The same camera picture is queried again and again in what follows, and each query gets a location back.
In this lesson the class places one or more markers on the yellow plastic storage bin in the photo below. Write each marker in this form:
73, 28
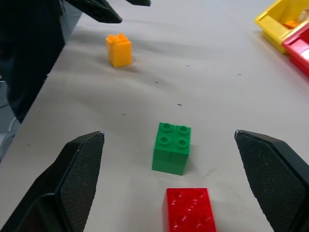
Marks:
274, 23

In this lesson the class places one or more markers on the orange toy building block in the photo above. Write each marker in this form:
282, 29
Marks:
119, 52

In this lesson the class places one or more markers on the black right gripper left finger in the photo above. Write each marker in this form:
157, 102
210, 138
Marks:
72, 183

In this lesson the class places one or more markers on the red plastic storage bin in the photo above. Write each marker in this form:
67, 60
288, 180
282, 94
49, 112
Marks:
298, 52

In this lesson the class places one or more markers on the red toy building block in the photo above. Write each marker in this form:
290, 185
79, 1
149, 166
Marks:
189, 211

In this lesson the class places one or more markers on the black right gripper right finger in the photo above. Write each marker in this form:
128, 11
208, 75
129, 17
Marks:
272, 174

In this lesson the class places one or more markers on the green toy building block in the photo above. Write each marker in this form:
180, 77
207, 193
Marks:
172, 149

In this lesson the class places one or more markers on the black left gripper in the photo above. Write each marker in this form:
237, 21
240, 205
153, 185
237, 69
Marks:
70, 21

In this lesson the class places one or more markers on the small orange brick in bin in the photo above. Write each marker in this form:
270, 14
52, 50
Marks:
290, 24

